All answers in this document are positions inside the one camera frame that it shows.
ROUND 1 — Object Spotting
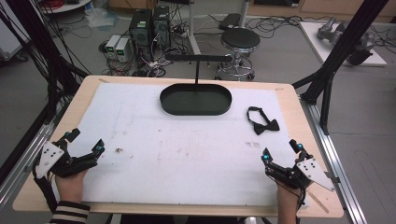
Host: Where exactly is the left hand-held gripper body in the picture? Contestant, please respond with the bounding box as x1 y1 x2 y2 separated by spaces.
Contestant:
35 139 98 180

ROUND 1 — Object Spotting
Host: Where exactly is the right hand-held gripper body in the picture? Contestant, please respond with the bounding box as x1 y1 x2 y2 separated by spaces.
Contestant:
264 156 336 192

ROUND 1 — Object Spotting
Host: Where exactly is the black bow tie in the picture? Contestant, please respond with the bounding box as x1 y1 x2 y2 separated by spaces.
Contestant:
247 105 281 136

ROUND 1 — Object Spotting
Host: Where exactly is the black stand with oval tray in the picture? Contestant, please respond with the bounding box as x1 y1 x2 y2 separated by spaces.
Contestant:
159 53 233 117

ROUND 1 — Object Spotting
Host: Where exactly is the person's left hand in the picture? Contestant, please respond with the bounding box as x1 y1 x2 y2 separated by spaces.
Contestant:
54 168 90 205

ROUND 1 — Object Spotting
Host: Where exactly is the person's right hand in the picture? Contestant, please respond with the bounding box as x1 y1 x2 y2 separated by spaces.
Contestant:
275 179 310 217

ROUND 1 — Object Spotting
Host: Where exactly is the thin wooden stick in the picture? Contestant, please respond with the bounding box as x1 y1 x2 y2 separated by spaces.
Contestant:
305 189 331 215

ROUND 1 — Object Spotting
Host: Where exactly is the white foam mat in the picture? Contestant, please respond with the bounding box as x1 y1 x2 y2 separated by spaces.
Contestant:
78 81 310 209

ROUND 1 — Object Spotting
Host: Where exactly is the grey bench power supply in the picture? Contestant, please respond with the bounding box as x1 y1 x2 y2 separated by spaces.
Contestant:
105 34 121 60
114 36 133 63

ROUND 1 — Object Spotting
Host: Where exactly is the white floor board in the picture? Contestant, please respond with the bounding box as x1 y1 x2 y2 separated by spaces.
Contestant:
298 21 389 67

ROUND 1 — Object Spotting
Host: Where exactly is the grey equipment case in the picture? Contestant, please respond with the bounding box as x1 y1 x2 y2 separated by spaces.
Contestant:
0 18 32 63

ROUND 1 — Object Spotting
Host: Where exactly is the clear plastic bag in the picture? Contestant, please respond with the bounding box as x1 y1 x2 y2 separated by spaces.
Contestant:
83 7 120 32

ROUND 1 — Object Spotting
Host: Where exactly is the black round stool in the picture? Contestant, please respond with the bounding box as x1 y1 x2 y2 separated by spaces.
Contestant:
214 26 262 81

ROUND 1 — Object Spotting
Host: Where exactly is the black computer tower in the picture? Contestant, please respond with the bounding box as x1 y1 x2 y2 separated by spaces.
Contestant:
152 5 172 50
128 8 155 63

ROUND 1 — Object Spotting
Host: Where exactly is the round white table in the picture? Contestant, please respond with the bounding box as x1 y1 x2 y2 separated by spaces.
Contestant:
39 0 93 15

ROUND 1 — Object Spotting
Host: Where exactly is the flat black box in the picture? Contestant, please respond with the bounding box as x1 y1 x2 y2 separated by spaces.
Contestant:
218 12 242 32

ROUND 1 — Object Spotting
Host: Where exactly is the white table leg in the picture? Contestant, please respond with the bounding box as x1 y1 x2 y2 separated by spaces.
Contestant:
186 0 203 56
238 0 252 30

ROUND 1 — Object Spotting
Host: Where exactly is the aluminium rail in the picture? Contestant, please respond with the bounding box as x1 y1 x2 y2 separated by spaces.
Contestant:
0 101 71 210
299 94 369 224

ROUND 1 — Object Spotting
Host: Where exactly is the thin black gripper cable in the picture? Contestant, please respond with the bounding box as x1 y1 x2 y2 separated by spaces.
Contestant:
266 174 307 224

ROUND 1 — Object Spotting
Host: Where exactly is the black metal frame with cables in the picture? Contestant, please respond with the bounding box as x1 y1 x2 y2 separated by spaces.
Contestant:
0 0 92 185

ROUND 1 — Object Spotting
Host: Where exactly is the black metal frame post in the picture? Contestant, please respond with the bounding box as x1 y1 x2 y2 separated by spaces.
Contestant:
291 0 390 136

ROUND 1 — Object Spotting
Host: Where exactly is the tangle of black floor cables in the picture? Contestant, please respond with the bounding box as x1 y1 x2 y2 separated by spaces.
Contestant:
244 14 314 41

